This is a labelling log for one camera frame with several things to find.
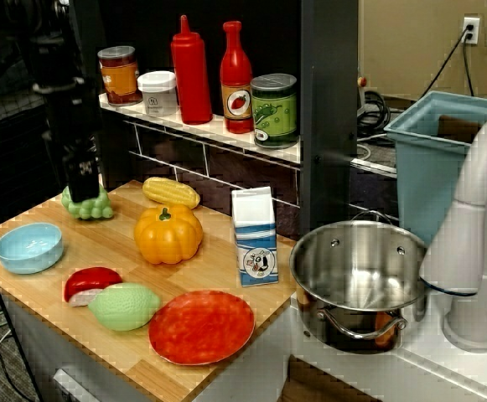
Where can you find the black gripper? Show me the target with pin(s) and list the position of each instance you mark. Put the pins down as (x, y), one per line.
(75, 113)

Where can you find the light blue bowl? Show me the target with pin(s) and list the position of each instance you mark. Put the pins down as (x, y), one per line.
(29, 251)

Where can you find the black WidowX robot arm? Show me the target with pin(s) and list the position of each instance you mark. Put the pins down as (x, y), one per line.
(56, 46)

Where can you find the green toy grapes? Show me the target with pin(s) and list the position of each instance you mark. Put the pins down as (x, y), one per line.
(96, 210)

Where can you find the wooden cutting board counter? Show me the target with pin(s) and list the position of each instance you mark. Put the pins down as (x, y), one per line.
(113, 251)

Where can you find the yellow toy corn cob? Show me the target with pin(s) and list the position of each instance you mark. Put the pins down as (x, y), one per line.
(169, 192)

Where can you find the orange jam jar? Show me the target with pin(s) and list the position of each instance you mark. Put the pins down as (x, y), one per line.
(119, 77)

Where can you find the red apple slice toy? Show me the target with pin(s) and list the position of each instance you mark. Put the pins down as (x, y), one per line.
(90, 279)

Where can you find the white lidded jar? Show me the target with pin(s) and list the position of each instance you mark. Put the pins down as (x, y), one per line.
(158, 94)

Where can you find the yellow toy pumpkin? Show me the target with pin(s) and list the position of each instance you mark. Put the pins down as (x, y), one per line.
(167, 240)

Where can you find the dark tile backsplash panel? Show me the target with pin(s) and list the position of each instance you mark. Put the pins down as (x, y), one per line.
(209, 171)

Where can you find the green toy lemon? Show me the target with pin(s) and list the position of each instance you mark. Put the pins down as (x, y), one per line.
(121, 307)

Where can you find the red ketchup squeeze bottle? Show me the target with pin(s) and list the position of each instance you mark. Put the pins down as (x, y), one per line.
(190, 79)

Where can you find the white toy kitchen shelf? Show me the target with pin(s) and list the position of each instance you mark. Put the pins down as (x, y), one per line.
(226, 138)

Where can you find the red strawberry sauce bottle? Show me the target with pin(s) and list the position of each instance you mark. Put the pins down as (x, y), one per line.
(236, 84)

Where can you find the blue white milk carton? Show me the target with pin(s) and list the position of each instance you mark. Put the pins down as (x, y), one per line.
(257, 247)

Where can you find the red orange plate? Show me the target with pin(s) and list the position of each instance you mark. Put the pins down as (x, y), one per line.
(201, 328)

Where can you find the green peas toy can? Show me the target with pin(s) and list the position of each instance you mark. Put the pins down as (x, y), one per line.
(273, 113)

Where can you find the stainless steel pot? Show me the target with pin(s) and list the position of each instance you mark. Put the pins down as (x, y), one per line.
(352, 268)

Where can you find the white box with red button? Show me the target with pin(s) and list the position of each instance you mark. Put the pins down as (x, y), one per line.
(361, 90)

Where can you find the light blue plastic bin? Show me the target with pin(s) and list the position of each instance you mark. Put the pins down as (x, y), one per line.
(423, 184)

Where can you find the brown cardboard pieces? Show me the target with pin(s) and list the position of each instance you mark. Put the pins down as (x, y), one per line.
(459, 130)

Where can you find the white toy sink counter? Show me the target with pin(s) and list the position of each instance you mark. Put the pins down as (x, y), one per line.
(415, 377)

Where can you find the white toy faucet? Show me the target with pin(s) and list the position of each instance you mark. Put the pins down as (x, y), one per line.
(473, 234)

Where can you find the dark grey upright post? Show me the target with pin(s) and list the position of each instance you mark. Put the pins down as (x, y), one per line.
(329, 104)

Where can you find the white wall power outlet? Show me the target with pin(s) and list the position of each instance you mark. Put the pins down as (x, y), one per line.
(471, 30)

